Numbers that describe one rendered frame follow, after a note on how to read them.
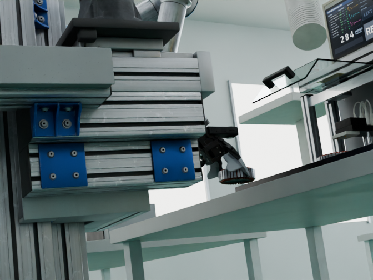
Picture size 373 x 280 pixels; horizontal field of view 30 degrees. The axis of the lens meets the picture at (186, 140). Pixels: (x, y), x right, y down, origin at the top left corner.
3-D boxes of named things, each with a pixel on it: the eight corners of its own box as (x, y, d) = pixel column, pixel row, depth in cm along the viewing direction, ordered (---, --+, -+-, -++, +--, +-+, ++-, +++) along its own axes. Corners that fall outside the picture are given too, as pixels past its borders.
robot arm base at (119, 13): (85, 24, 137) (81, -22, 139) (67, 51, 151) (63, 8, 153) (156, 27, 143) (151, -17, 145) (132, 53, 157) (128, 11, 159)
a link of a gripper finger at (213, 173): (206, 189, 215) (201, 164, 210) (219, 179, 218) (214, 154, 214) (213, 191, 213) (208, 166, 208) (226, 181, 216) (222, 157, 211)
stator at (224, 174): (232, 177, 203) (231, 165, 204) (211, 184, 212) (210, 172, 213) (263, 179, 208) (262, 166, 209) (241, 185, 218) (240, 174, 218)
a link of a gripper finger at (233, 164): (238, 184, 202) (215, 164, 205) (251, 173, 205) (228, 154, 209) (241, 177, 200) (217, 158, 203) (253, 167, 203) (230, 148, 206)
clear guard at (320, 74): (305, 78, 183) (301, 56, 185) (251, 103, 203) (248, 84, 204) (391, 84, 200) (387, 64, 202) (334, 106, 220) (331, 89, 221)
